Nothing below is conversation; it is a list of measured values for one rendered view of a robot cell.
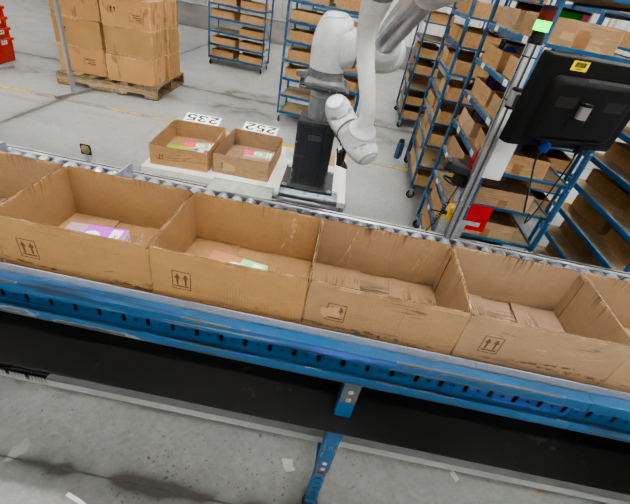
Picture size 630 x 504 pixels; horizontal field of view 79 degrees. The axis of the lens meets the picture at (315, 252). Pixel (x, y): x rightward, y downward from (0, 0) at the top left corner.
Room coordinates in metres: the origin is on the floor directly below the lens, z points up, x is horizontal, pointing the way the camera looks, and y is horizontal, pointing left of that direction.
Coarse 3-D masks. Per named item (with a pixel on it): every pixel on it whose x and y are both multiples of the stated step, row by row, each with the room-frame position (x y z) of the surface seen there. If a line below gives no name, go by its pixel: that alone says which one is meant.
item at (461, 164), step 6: (444, 162) 1.61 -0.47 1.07; (450, 162) 1.58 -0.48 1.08; (456, 162) 1.58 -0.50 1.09; (462, 162) 1.59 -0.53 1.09; (468, 162) 1.62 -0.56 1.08; (444, 168) 1.58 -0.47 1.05; (450, 168) 1.58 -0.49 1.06; (456, 168) 1.58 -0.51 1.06; (462, 168) 1.58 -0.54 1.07; (468, 168) 1.58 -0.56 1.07; (450, 174) 1.61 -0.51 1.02; (456, 174) 1.59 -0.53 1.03; (462, 174) 1.58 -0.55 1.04; (468, 174) 1.58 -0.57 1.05; (450, 180) 1.60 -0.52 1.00; (456, 180) 1.59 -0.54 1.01
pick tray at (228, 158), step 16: (224, 144) 1.91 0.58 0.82; (240, 144) 2.09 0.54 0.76; (256, 144) 2.10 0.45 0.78; (272, 144) 2.10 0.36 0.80; (224, 160) 1.72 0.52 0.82; (240, 160) 1.72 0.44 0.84; (256, 160) 1.93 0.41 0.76; (272, 160) 1.80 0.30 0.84; (240, 176) 1.72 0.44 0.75; (256, 176) 1.72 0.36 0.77
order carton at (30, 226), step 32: (32, 192) 0.84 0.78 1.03; (64, 192) 0.95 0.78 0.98; (96, 192) 0.98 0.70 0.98; (128, 192) 0.98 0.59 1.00; (160, 192) 0.98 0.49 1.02; (0, 224) 0.70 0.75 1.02; (32, 224) 0.70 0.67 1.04; (64, 224) 0.91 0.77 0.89; (96, 224) 0.94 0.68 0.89; (128, 224) 0.98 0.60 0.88; (160, 224) 0.98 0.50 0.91; (32, 256) 0.70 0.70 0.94; (64, 256) 0.70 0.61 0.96; (96, 256) 0.70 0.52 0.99; (128, 256) 0.70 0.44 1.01; (128, 288) 0.70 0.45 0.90
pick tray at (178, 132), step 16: (176, 128) 2.05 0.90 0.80; (192, 128) 2.06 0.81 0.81; (208, 128) 2.06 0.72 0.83; (224, 128) 2.07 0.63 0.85; (160, 144) 1.81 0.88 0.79; (176, 144) 1.93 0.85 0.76; (160, 160) 1.68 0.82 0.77; (176, 160) 1.68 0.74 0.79; (192, 160) 1.69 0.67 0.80; (208, 160) 1.71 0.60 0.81
